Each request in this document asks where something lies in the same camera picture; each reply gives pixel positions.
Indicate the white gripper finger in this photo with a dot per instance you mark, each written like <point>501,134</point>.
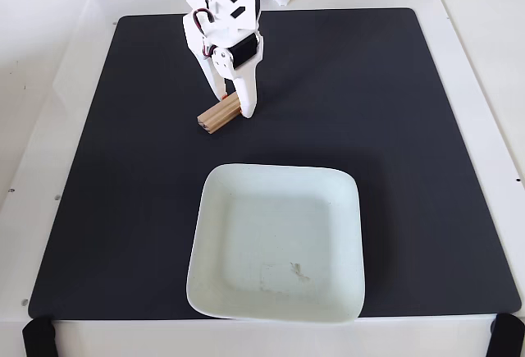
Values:
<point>248,90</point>
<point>211,74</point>

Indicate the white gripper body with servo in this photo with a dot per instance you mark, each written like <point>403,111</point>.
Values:
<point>244,54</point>

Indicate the grooved wooden block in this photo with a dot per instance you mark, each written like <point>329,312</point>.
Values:
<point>215,115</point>

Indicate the white square plate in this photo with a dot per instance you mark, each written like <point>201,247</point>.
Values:
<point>275,246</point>

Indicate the black rubber mat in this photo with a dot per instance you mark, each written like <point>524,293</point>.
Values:
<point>123,193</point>

